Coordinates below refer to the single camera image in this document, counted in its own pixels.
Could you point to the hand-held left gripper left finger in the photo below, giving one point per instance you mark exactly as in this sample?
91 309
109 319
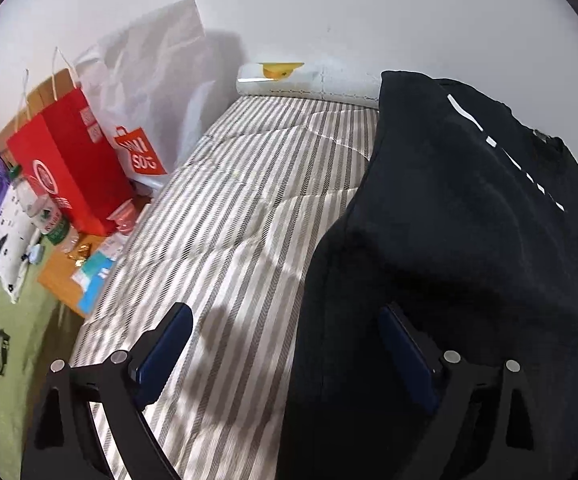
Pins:
169 342

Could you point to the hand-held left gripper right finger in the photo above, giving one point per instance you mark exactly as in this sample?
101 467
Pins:
409 350

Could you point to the black t-shirt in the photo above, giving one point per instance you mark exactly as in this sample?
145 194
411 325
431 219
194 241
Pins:
444 210

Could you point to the blue and white box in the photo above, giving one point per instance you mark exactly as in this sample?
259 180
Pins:
94 280

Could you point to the gold foil wrapper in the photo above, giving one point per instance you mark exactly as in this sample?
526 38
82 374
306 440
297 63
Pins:
79 252

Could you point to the wooden bedside table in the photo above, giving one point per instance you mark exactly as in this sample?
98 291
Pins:
59 272

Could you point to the plastic bottle pink label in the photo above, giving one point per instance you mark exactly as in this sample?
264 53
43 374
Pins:
125 217

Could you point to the green mat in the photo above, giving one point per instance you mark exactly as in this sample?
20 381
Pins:
24 340

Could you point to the striped grey mattress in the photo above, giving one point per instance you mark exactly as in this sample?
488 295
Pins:
244 210

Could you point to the plastic bottle green label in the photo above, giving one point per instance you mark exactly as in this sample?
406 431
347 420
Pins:
51 220

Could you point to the white black-patterned pillow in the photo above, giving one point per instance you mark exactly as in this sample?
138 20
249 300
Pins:
11 245

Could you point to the red paper bag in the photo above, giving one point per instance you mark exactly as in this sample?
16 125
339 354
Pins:
69 160

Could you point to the white shopping bag red logo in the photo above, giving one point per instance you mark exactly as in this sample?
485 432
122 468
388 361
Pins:
144 70

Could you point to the white rolled mat yellow print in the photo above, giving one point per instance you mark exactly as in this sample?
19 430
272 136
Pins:
329 87

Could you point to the brown wooden board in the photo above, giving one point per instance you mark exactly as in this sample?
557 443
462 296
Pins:
44 91

